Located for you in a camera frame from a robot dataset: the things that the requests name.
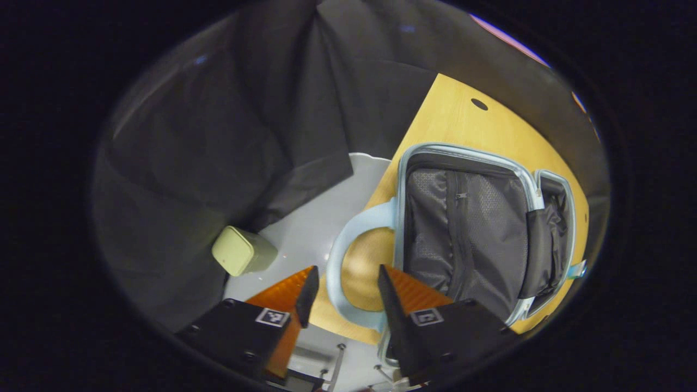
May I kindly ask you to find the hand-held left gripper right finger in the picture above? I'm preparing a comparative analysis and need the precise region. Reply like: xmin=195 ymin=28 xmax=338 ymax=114
xmin=377 ymin=264 xmax=518 ymax=384

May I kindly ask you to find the light blue suitcase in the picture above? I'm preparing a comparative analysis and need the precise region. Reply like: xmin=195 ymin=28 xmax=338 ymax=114
xmin=326 ymin=143 xmax=589 ymax=370

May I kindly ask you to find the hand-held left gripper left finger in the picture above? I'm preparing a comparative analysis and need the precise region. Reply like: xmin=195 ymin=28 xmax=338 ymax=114
xmin=177 ymin=265 xmax=320 ymax=382

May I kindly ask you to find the pale green bin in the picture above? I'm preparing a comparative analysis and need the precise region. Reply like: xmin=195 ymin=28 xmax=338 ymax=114
xmin=211 ymin=225 xmax=278 ymax=277

